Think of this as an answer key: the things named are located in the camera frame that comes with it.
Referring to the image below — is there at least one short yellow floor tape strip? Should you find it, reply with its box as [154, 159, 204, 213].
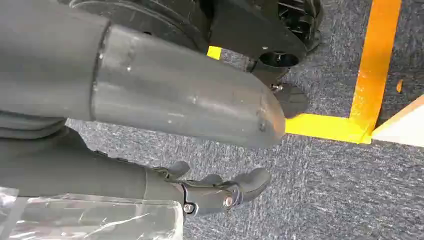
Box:
[284, 113, 374, 145]

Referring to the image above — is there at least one ribbed grey right arm sleeve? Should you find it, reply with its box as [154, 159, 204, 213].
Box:
[0, 110, 69, 140]

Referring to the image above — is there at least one long yellow floor tape strip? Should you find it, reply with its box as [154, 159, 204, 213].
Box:
[348, 0, 403, 135]

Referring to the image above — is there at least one black robot leg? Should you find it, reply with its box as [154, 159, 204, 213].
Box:
[57, 0, 325, 120]

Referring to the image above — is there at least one pale desk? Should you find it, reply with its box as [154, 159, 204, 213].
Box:
[370, 94, 424, 149]

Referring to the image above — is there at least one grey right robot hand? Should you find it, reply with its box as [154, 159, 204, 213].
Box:
[0, 0, 286, 220]

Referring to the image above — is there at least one clear plastic film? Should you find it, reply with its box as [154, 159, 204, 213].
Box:
[0, 187, 185, 240]

